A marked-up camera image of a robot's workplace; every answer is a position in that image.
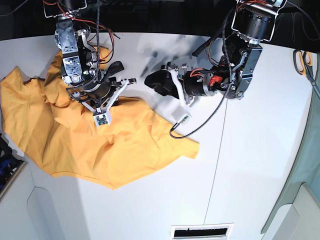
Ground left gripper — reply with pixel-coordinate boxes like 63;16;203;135
144;68;223;98

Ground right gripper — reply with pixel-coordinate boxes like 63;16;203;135
66;77;123;107

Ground orange t-shirt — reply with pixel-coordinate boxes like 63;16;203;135
0;53;200;190

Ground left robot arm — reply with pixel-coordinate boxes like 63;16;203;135
144;0;287;102

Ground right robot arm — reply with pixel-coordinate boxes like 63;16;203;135
42;0;124;108

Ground blue black clutter bin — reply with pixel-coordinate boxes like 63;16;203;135
0;133;24;193

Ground white table slot vent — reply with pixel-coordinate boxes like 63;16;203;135
170;223;234;240

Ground green cloth at right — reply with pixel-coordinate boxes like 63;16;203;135
261;92;320;234

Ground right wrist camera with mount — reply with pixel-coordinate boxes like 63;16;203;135
82;78;137;127

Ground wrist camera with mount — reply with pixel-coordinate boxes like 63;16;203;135
161;61;200;124
82;78;137;127

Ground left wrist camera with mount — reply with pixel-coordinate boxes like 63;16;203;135
161;61;200;124

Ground orange handled scissors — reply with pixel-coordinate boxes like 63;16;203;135
292;49;320;99

